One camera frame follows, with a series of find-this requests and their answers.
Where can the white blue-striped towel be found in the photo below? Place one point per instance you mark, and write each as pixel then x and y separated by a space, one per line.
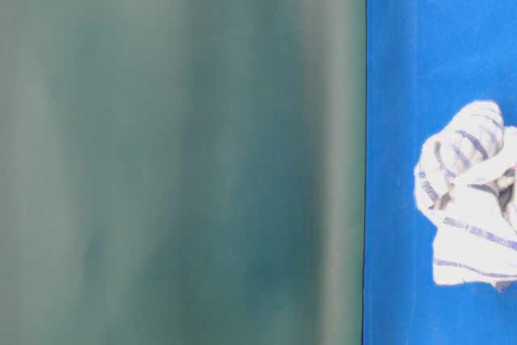
pixel 465 185

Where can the green backdrop curtain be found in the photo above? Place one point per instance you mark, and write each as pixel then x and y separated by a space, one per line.
pixel 182 171

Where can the blue table cloth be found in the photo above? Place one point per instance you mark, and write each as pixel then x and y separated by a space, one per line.
pixel 426 60

